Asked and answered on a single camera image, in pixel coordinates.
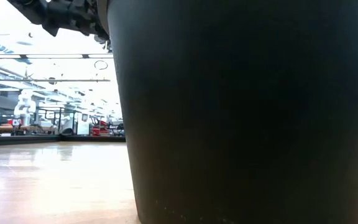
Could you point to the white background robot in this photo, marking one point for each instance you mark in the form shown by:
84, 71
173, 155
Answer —
25, 105

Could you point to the black-framed workstation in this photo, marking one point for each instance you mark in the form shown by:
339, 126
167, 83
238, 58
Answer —
62, 121

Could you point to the red cart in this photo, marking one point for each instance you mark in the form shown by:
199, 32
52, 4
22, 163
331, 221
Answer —
99, 128

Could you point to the black table frame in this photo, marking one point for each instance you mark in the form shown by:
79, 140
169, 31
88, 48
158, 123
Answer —
42, 140

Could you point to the long ceiling light rail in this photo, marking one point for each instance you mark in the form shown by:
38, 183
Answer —
73, 80
54, 56

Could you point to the large black tapered container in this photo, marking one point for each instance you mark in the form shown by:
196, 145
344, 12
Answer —
247, 112

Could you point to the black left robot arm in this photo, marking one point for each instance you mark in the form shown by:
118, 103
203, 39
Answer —
67, 14

